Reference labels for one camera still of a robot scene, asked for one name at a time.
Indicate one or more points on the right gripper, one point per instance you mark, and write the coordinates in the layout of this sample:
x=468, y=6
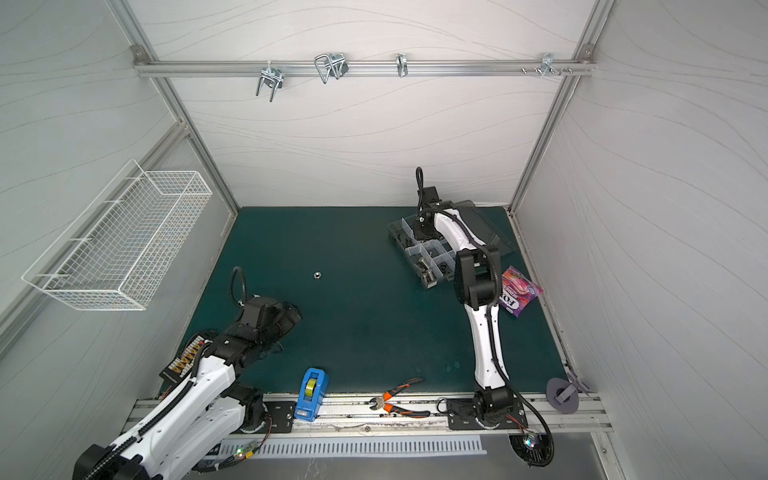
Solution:
x=426, y=222

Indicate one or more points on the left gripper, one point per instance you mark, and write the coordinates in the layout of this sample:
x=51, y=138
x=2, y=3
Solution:
x=286, y=322

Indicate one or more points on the large silver hex bolt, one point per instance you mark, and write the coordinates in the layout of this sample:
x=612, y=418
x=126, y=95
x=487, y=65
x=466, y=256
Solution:
x=428, y=278

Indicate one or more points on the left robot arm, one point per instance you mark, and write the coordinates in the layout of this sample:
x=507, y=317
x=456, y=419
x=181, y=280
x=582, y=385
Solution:
x=209, y=403

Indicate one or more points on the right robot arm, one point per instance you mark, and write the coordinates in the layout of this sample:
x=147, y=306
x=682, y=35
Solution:
x=478, y=287

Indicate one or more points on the clear compartment organizer box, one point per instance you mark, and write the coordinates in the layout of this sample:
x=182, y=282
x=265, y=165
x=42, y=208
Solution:
x=440, y=255

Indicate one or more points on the blue tape dispenser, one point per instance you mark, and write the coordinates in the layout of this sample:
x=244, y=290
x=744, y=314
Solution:
x=311, y=394

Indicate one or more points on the screwdriver bit set case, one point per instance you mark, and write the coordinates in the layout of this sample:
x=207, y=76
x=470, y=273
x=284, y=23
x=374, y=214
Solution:
x=181, y=364

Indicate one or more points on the pink Fox's candy bag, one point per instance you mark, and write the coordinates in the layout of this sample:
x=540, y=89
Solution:
x=517, y=291

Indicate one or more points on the metal hook clamp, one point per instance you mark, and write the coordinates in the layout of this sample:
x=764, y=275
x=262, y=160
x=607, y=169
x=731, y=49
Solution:
x=401, y=65

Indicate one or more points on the metal U-bolt clamp middle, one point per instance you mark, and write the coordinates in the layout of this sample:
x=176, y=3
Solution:
x=331, y=65

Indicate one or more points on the metal u-bolt clamp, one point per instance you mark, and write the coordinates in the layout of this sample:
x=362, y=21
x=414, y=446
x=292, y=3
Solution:
x=331, y=65
x=270, y=81

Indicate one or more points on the metal U-bolt clamp left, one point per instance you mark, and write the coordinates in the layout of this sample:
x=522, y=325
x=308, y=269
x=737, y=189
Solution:
x=270, y=81

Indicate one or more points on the grey tape spool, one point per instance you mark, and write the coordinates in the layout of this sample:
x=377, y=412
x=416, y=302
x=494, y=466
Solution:
x=562, y=395

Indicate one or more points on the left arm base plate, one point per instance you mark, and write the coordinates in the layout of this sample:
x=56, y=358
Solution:
x=273, y=417

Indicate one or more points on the white wire basket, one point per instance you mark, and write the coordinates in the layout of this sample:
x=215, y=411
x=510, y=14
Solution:
x=115, y=254

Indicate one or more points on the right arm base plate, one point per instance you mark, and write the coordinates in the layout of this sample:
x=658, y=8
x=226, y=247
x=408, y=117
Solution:
x=467, y=414

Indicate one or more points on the aluminium crossbar rail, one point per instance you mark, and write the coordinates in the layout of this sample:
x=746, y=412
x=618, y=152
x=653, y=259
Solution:
x=357, y=68

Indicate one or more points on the metal bracket right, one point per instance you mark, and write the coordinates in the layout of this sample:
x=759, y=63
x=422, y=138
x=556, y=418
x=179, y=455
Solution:
x=547, y=68

